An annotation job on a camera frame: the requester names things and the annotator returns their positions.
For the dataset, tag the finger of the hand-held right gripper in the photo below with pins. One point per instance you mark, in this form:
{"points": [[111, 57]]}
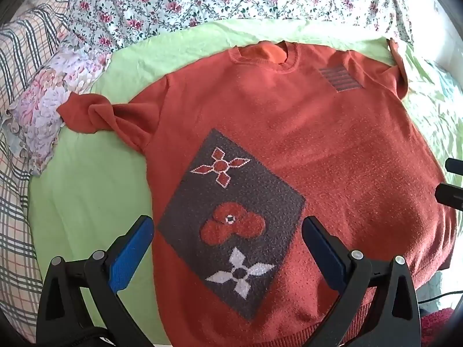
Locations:
{"points": [[450, 195], [455, 165]]}

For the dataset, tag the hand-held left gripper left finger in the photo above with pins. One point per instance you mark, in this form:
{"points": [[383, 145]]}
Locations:
{"points": [[130, 256]]}

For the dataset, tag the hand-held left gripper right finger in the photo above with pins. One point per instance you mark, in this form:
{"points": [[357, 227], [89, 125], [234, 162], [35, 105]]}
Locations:
{"points": [[325, 256]]}

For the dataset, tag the orange knitted sweater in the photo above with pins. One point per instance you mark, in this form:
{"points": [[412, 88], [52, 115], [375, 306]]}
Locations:
{"points": [[289, 133]]}

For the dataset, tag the green leaf print sheet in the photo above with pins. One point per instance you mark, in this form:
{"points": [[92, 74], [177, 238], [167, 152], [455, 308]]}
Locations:
{"points": [[434, 108]]}

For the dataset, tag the light green bed sheet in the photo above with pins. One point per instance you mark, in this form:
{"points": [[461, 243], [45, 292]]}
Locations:
{"points": [[90, 188]]}

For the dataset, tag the plaid blanket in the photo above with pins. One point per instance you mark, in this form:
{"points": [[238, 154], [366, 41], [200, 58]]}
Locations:
{"points": [[18, 242]]}

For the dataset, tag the dark red cloth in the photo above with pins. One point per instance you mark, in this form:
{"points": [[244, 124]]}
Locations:
{"points": [[434, 327]]}

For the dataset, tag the pastel floral pillow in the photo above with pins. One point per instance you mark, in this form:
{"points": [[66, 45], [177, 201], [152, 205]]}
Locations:
{"points": [[47, 108]]}

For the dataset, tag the white pink floral quilt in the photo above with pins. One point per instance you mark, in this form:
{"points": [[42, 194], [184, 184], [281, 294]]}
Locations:
{"points": [[181, 0]]}

